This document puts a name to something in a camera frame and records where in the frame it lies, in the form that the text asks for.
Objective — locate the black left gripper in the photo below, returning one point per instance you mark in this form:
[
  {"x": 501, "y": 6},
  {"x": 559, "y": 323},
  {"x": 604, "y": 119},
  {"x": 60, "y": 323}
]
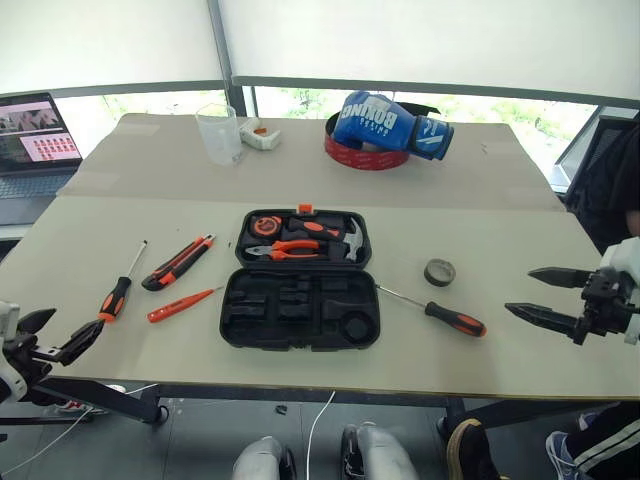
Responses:
[{"x": 25, "y": 352}]

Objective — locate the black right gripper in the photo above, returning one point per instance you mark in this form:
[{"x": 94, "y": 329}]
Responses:
[{"x": 605, "y": 305}]

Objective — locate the orange voltage tester pen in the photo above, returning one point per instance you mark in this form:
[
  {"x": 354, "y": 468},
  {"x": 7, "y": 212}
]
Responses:
[{"x": 175, "y": 305}]

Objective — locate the black electrical tape roll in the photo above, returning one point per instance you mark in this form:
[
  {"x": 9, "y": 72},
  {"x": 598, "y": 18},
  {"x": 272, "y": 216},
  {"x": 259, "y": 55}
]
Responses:
[{"x": 430, "y": 277}]

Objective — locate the black orange utility knife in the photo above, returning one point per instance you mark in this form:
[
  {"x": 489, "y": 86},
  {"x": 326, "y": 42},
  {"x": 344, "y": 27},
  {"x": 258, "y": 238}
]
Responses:
[{"x": 175, "y": 265}]

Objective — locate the black plastic tool case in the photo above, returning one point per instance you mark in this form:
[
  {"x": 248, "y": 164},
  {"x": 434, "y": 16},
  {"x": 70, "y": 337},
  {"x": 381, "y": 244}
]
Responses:
[{"x": 250, "y": 320}]

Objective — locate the person's bare forearm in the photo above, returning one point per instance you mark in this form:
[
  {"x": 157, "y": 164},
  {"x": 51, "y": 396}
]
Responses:
[{"x": 635, "y": 222}]

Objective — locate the white red shoe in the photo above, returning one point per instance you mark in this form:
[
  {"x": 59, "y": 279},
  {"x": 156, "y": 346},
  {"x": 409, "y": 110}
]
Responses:
[{"x": 75, "y": 406}]

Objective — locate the person in black shirt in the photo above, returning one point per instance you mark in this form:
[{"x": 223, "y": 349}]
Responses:
[{"x": 627, "y": 170}]

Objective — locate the black trousers white stripes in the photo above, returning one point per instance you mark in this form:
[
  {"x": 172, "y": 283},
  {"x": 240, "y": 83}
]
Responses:
[{"x": 610, "y": 440}]

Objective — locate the slim grey laptop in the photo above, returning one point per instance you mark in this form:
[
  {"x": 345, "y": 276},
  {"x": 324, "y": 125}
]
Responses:
[{"x": 575, "y": 145}]

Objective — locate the blue sneaker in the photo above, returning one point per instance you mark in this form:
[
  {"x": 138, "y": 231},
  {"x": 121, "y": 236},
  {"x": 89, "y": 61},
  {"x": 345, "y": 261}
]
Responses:
[{"x": 560, "y": 455}]

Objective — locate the black shoe tan sole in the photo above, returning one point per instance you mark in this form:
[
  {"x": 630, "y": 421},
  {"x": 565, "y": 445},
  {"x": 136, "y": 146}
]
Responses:
[{"x": 465, "y": 450}]

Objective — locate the dark laptop showing pictures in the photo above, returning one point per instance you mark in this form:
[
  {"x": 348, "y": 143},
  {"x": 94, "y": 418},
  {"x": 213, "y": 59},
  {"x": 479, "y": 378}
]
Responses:
[{"x": 35, "y": 135}]

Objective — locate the black orange tape measure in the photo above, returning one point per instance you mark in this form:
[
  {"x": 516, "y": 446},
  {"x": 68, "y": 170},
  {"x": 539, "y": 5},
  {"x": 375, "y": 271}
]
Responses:
[{"x": 265, "y": 226}]

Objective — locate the silver right robot leg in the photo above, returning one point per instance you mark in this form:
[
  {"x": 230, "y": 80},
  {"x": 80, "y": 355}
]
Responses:
[{"x": 380, "y": 450}]

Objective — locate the silver robot leg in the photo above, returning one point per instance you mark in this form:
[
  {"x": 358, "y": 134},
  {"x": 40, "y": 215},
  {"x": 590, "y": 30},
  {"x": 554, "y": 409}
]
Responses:
[
  {"x": 257, "y": 460},
  {"x": 380, "y": 450}
]

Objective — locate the silver left robot leg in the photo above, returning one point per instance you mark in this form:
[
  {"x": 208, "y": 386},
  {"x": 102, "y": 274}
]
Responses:
[{"x": 257, "y": 460}]

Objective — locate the clear plastic measuring cup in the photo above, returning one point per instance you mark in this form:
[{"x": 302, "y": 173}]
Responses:
[{"x": 220, "y": 145}]

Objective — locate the claw hammer black orange grip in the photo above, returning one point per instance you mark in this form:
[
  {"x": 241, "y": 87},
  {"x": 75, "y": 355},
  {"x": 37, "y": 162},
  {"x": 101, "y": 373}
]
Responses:
[{"x": 315, "y": 227}]

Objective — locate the blue boxing glove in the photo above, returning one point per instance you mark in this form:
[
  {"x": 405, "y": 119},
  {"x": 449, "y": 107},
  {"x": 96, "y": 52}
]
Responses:
[{"x": 370, "y": 120}]

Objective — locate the white device with orange part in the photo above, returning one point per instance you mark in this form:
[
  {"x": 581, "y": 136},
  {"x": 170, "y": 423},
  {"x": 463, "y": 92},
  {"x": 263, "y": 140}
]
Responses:
[{"x": 257, "y": 137}]

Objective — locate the wide white roller blind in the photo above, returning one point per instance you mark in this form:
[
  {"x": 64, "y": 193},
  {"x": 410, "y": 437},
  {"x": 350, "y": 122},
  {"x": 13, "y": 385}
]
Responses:
[{"x": 425, "y": 40}]

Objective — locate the narrow white roller blind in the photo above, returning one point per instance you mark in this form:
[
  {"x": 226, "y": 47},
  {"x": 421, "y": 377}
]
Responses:
[{"x": 100, "y": 40}]

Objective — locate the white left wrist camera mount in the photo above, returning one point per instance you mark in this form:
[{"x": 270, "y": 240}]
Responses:
[{"x": 7, "y": 320}]

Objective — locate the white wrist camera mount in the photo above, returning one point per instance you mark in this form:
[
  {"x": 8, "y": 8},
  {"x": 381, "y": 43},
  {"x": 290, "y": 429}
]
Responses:
[
  {"x": 7, "y": 320},
  {"x": 622, "y": 255}
]

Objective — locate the black table frame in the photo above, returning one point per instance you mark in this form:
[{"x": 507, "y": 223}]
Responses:
[{"x": 100, "y": 397}]

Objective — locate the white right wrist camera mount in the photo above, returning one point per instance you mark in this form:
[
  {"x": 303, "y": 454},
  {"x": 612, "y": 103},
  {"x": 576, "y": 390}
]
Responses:
[{"x": 622, "y": 255}]

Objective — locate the grey window post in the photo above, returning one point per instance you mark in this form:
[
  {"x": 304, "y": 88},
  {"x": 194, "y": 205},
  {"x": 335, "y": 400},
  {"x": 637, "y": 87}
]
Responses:
[{"x": 222, "y": 50}]

